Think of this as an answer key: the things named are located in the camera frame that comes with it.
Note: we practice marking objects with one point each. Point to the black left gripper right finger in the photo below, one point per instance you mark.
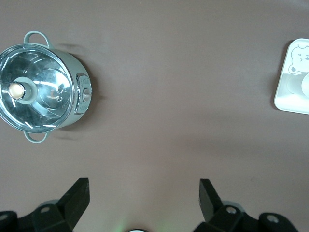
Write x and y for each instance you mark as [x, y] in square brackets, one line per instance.
[208, 200]

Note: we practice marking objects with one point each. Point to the glass pot lid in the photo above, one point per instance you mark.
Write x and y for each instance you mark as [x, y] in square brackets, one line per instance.
[48, 72]

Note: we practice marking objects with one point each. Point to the sage green electric pot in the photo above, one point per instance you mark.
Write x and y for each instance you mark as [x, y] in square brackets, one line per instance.
[77, 65]

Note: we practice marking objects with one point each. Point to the white bear print tray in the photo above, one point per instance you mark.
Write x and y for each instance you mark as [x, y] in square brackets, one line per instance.
[285, 101]

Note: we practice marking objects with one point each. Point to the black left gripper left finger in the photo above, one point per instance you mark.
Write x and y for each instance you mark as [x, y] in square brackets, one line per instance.
[77, 198]

